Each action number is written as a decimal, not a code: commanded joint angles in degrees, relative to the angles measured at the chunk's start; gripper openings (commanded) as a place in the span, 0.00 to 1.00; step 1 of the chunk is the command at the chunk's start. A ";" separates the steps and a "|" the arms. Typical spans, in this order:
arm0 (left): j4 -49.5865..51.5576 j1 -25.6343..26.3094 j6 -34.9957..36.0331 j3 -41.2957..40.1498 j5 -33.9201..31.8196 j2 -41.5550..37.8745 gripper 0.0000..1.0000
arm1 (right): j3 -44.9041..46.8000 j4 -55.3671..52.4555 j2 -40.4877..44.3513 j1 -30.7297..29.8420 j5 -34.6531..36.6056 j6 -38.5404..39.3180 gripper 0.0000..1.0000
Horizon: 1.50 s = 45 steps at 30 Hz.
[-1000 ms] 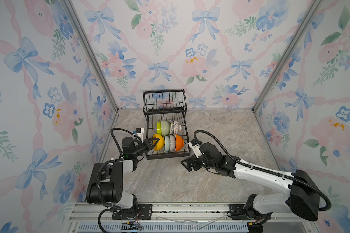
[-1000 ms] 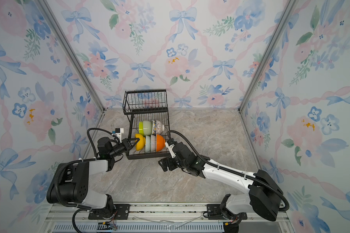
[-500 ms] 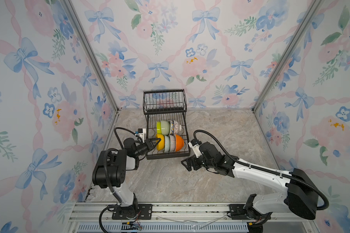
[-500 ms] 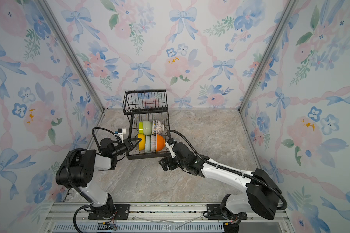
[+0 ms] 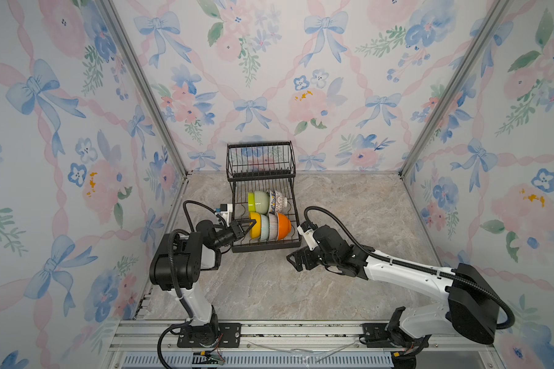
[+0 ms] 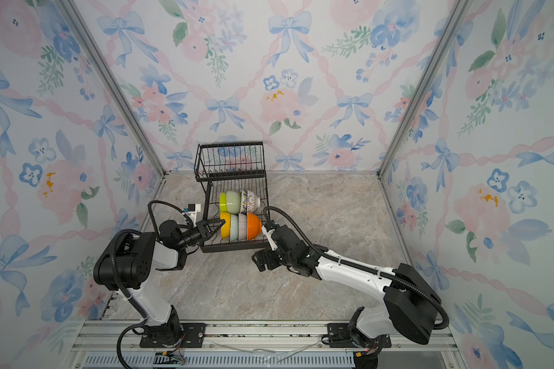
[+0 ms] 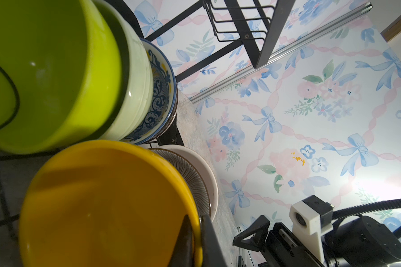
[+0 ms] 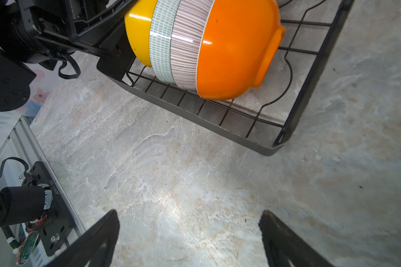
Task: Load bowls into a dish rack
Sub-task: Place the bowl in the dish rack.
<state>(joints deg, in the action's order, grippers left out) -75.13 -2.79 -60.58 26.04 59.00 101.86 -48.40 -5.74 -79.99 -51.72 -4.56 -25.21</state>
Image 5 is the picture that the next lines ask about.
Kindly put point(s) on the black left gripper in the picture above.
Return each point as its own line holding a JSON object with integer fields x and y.
{"x": 236, "y": 231}

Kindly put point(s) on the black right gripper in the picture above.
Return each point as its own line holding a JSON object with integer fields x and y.
{"x": 297, "y": 256}

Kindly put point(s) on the teal striped bowl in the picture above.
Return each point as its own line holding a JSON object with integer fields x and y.
{"x": 265, "y": 228}

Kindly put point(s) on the pink striped bowl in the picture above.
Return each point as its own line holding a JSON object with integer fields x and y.
{"x": 273, "y": 227}

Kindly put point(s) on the orange white bowl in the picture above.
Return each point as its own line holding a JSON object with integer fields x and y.
{"x": 284, "y": 226}

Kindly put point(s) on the blue yellow patterned bowl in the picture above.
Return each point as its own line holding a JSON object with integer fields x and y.
{"x": 274, "y": 202}

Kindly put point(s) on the white maroon patterned bowl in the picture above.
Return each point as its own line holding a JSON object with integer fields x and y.
{"x": 281, "y": 202}

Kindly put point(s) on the lime green bowl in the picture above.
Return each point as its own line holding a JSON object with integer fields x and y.
{"x": 251, "y": 202}

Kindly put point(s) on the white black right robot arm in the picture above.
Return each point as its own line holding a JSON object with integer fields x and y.
{"x": 462, "y": 302}

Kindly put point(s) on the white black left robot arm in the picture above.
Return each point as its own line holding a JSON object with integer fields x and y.
{"x": 181, "y": 257}

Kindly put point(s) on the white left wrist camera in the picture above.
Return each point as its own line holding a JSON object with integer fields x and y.
{"x": 225, "y": 212}

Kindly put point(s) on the black wire dish rack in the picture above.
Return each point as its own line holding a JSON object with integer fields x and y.
{"x": 261, "y": 175}

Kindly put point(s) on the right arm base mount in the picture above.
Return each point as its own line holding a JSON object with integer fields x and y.
{"x": 376, "y": 335}

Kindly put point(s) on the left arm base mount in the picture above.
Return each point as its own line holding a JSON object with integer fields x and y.
{"x": 214, "y": 334}

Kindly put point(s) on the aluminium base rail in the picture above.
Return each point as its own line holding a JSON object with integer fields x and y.
{"x": 288, "y": 344}

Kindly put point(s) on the aluminium corner post left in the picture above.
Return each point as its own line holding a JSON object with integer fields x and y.
{"x": 119, "y": 34}

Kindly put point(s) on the aluminium corner post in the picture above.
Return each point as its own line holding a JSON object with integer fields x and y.
{"x": 119, "y": 34}
{"x": 475, "y": 50}

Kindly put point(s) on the aluminium corner post right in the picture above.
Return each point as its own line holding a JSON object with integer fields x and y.
{"x": 475, "y": 50}

